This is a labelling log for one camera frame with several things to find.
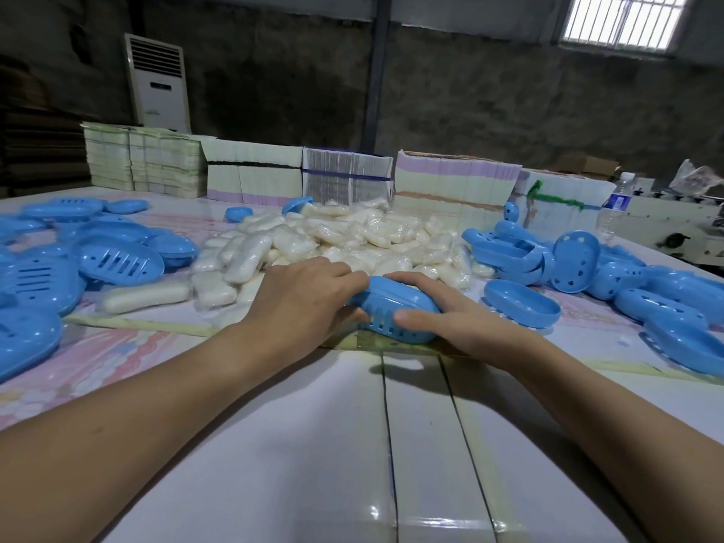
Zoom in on dark metal pillar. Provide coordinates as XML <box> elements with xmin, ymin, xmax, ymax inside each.
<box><xmin>360</xmin><ymin>0</ymin><xmax>394</xmax><ymax>153</ymax></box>

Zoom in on person's right forearm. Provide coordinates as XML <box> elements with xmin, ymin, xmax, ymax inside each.
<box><xmin>508</xmin><ymin>339</ymin><xmax>724</xmax><ymax>543</ymax></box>

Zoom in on white sheet stack, green mark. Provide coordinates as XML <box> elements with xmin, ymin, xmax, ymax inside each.
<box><xmin>511</xmin><ymin>167</ymin><xmax>618</xmax><ymax>232</ymax></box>

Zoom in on pile of white soaps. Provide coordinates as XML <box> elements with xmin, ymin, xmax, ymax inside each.
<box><xmin>99</xmin><ymin>198</ymin><xmax>496</xmax><ymax>329</ymax></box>

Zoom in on brown cardboard box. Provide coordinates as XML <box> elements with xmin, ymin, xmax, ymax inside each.
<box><xmin>557</xmin><ymin>154</ymin><xmax>621</xmax><ymax>180</ymax></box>

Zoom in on person's left forearm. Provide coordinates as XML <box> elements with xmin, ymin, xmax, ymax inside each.
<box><xmin>0</xmin><ymin>321</ymin><xmax>284</xmax><ymax>543</ymax></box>

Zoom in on silver sheet bundle, blue band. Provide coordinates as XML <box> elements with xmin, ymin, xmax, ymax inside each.
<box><xmin>301</xmin><ymin>146</ymin><xmax>395</xmax><ymax>205</ymax></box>

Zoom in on stacks of brown cardboard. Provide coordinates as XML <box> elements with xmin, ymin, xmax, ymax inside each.
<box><xmin>0</xmin><ymin>56</ymin><xmax>91</xmax><ymax>198</ymax></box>

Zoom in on person's right hand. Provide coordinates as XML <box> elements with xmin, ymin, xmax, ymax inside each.
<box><xmin>384</xmin><ymin>271</ymin><xmax>538</xmax><ymax>366</ymax></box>

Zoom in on white workshop machine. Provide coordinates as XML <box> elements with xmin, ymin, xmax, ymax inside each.
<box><xmin>613</xmin><ymin>183</ymin><xmax>724</xmax><ymax>266</ymax></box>

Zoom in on barred window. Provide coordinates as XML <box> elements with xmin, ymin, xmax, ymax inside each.
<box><xmin>560</xmin><ymin>0</ymin><xmax>694</xmax><ymax>54</ymax></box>

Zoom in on clear plastic bag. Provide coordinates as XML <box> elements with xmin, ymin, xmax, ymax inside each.
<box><xmin>322</xmin><ymin>332</ymin><xmax>453</xmax><ymax>357</ymax></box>

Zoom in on stack of greenish paper sheets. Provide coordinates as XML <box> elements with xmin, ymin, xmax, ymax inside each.
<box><xmin>81</xmin><ymin>122</ymin><xmax>207</xmax><ymax>198</ymax></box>

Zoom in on clear water bottle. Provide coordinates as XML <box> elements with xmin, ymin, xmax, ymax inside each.
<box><xmin>597</xmin><ymin>172</ymin><xmax>637</xmax><ymax>244</ymax></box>

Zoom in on pile of blue slotted lids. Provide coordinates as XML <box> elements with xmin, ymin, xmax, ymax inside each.
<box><xmin>0</xmin><ymin>197</ymin><xmax>200</xmax><ymax>385</ymax></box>

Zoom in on pile of blue plastic lids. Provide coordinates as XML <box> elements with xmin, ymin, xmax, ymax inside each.
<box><xmin>461</xmin><ymin>219</ymin><xmax>724</xmax><ymax>379</ymax></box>

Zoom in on white standing air conditioner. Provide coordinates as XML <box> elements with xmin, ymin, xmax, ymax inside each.
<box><xmin>124</xmin><ymin>32</ymin><xmax>193</xmax><ymax>135</ymax></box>

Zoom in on white carton stack, pink stripe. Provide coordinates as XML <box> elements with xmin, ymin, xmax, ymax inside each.
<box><xmin>393</xmin><ymin>149</ymin><xmax>523</xmax><ymax>221</ymax></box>

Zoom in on blue slotted plastic base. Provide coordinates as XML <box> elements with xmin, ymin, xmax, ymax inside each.
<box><xmin>348</xmin><ymin>296</ymin><xmax>442</xmax><ymax>347</ymax></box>

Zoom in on row of stacked flat cartons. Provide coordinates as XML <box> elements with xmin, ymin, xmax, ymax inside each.
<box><xmin>201</xmin><ymin>138</ymin><xmax>305</xmax><ymax>207</ymax></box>

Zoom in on white plastic bag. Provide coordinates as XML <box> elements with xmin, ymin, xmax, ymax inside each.
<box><xmin>670</xmin><ymin>158</ymin><xmax>724</xmax><ymax>196</ymax></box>

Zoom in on person's left hand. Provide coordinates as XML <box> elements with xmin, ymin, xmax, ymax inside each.
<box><xmin>240</xmin><ymin>256</ymin><xmax>372</xmax><ymax>357</ymax></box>

